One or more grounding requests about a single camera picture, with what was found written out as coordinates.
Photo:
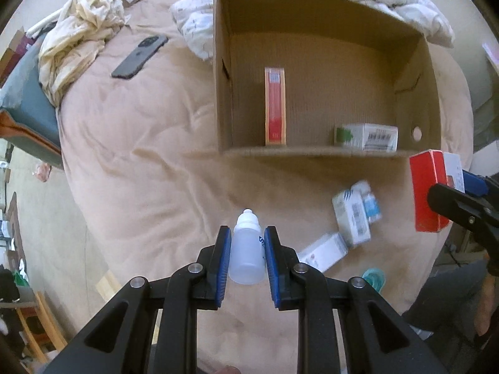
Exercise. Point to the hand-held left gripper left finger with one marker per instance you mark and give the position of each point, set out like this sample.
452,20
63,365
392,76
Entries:
223,268

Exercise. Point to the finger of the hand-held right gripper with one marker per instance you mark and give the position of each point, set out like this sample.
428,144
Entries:
464,208
475,183

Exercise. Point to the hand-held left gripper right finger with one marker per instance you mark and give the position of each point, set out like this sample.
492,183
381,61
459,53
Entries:
273,270

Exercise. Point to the translucent white plastic bottle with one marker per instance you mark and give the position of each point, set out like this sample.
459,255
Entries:
246,257

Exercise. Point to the red white carton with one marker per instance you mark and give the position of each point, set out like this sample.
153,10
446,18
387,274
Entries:
427,179

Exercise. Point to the white green medicine carton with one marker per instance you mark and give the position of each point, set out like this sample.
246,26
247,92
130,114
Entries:
368,136

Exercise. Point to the orange red slim carton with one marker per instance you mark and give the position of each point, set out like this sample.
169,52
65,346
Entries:
275,105

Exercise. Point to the cardboard box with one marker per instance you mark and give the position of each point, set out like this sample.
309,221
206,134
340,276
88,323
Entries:
331,85

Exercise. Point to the person's right forearm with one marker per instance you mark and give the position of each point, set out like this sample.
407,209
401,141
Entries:
487,304

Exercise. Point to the white pink medicine carton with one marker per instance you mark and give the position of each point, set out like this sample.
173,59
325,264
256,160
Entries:
323,251

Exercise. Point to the white barcode medicine carton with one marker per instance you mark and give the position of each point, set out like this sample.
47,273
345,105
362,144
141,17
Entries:
351,220

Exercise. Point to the white blue medicine carton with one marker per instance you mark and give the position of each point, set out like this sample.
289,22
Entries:
370,204

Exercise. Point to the person's dark grey trousers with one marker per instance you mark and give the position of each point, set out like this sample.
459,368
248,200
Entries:
444,300

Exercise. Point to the teal plastic item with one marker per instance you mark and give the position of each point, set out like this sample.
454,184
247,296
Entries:
375,278

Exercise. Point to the beige bed blanket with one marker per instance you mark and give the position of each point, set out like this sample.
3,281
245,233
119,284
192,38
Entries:
148,163

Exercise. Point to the wooden chair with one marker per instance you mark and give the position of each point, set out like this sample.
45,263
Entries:
43,327

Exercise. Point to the dark grey smartphone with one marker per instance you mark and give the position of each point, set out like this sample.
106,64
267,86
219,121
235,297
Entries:
139,57

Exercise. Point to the white printed pillow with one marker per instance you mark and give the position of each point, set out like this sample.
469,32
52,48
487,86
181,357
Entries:
193,23

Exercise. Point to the teal upholstered chair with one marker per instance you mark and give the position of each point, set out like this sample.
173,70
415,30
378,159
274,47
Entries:
27,105

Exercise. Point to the crumpled cream cloth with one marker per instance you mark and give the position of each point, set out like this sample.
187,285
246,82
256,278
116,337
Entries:
78,35

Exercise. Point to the white paper roll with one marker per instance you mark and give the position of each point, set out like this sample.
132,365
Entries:
45,21

